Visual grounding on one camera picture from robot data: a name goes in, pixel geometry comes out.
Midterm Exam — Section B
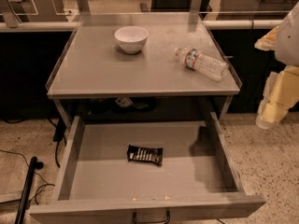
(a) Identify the grey open top drawer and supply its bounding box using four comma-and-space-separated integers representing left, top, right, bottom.
29, 113, 265, 224

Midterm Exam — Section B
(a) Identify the black floor cable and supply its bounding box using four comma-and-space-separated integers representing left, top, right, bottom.
0, 148, 56, 205

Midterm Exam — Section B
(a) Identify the clear plastic water bottle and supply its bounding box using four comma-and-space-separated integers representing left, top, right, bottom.
175, 48, 229, 82

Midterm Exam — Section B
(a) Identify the black drawer handle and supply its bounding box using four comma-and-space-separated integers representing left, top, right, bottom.
133, 210, 171, 224

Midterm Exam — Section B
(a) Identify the black pole on floor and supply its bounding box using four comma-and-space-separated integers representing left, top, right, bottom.
14, 157, 41, 224

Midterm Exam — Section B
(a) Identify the white horizontal rail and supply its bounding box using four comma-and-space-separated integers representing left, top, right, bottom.
0, 19, 284, 33

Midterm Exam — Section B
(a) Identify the white ceramic bowl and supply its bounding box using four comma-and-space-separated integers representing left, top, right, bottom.
114, 26, 149, 54

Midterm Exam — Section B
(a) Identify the black rxbar chocolate bar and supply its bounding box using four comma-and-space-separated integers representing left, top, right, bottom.
127, 145, 164, 166

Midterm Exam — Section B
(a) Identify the grey metal counter cabinet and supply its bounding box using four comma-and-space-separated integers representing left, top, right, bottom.
47, 13, 241, 114

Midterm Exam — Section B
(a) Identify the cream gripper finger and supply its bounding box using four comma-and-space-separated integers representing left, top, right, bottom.
255, 65, 299, 129
254, 26, 279, 51

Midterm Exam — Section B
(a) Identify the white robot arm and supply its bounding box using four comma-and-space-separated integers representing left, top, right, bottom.
254, 3, 299, 129

